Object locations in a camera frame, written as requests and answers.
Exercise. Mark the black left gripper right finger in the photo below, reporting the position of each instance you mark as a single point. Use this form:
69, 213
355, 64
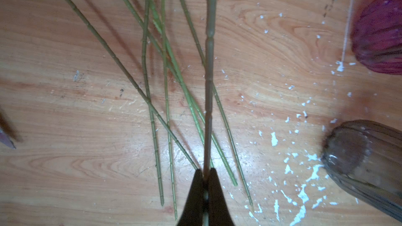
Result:
216, 207

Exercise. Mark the purple glass vase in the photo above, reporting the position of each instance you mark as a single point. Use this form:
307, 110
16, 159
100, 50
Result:
377, 37

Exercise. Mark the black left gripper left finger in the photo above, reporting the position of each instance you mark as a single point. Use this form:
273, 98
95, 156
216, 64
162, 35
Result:
192, 214

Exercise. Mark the large red rose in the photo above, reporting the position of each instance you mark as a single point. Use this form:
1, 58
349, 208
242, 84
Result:
131, 79

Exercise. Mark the brown glass vase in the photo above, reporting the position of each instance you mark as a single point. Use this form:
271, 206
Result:
364, 158

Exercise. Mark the peach cream rose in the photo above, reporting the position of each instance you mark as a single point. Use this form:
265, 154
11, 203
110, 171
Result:
209, 65

